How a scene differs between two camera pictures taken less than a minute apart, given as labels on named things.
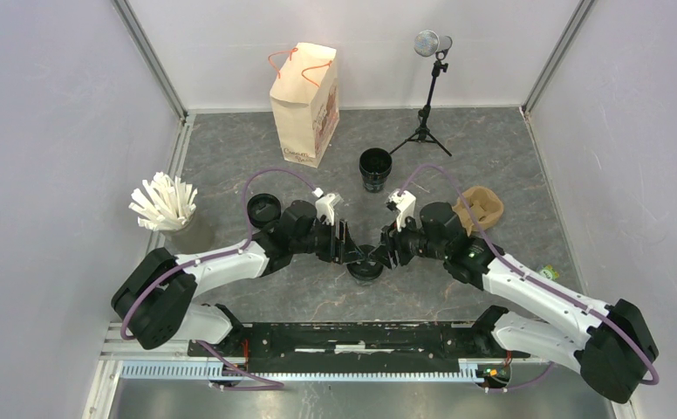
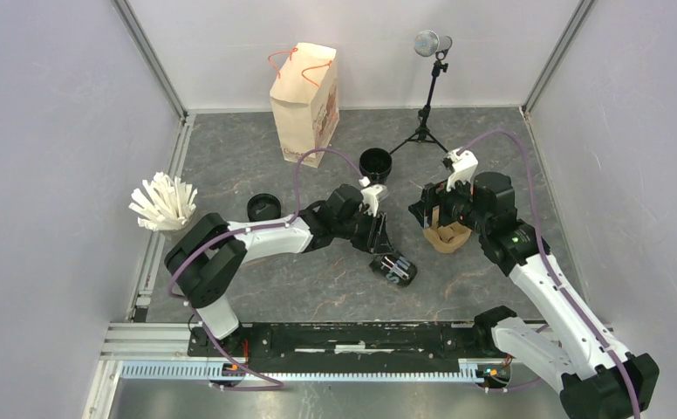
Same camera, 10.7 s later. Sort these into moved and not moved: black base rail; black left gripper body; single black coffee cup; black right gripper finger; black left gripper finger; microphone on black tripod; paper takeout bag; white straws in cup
Moved: single black coffee cup; black right gripper finger; black left gripper body; black left gripper finger
Not moved: microphone on black tripod; black base rail; white straws in cup; paper takeout bag
